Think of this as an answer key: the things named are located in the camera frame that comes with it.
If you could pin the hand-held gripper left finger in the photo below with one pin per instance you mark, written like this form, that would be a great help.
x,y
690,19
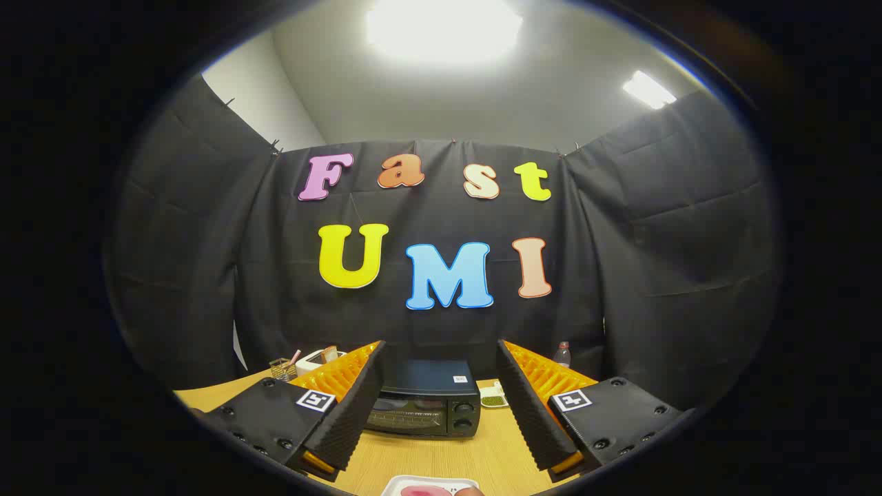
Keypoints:
x,y
355,413

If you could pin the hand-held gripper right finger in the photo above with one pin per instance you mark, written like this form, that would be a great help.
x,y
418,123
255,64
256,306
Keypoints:
x,y
527,413

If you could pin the black toaster oven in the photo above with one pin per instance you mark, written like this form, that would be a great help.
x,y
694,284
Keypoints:
x,y
427,379

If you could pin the white square dish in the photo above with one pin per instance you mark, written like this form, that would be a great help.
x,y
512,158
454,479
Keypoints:
x,y
431,480

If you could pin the pink ham slice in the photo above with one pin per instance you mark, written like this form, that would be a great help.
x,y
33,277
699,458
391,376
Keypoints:
x,y
424,492

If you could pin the white bread toaster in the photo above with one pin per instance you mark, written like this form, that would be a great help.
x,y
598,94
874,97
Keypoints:
x,y
310,363

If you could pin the white divided bean dish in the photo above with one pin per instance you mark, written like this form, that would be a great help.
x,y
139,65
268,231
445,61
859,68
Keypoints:
x,y
493,401

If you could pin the brown bread slice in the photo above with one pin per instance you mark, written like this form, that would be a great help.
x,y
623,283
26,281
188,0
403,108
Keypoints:
x,y
329,354

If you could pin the red label plastic water bottle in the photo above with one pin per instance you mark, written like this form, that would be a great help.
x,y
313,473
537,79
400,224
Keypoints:
x,y
563,356

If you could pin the pink straw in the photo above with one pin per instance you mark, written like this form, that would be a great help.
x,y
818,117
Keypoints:
x,y
295,357

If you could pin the small ceiling light panel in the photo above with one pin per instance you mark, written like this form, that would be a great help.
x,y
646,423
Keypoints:
x,y
648,89

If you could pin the large ceiling light panel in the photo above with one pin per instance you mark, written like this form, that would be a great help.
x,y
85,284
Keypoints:
x,y
441,27

